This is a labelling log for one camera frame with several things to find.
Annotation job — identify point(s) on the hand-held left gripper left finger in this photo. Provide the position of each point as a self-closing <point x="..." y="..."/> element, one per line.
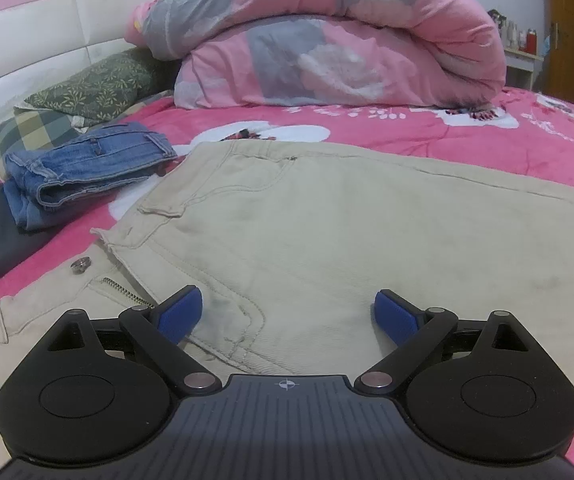
<point x="182" y="312"/>

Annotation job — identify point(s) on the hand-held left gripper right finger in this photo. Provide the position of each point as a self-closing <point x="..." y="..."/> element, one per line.
<point x="397" y="315"/>

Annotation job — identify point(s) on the beige pants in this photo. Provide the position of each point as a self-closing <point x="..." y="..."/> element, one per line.
<point x="342" y="220"/>

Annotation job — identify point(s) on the folded blue jeans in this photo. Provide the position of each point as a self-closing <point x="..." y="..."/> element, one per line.
<point x="92" y="160"/>

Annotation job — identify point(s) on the pink floral blanket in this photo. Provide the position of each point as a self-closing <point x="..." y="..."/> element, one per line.
<point x="517" y="135"/>

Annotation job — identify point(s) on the plaid pillow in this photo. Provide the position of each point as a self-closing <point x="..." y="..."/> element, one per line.
<point x="32" y="130"/>

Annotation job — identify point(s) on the green leaf-patterned pillow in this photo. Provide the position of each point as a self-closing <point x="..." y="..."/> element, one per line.
<point x="97" y="82"/>

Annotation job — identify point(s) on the white desk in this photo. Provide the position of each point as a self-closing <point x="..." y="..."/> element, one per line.
<point x="522" y="72"/>

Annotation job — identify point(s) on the pink grey floral quilt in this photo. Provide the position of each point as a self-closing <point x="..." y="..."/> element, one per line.
<point x="342" y="35"/>

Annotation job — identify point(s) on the group of desk figurines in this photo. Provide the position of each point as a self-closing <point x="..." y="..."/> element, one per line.
<point x="509" y="32"/>

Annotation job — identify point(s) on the red bottle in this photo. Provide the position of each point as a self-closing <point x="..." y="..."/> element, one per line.
<point x="532" y="41"/>

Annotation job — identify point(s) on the pink white padded headboard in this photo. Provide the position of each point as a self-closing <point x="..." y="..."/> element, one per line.
<point x="42" y="35"/>

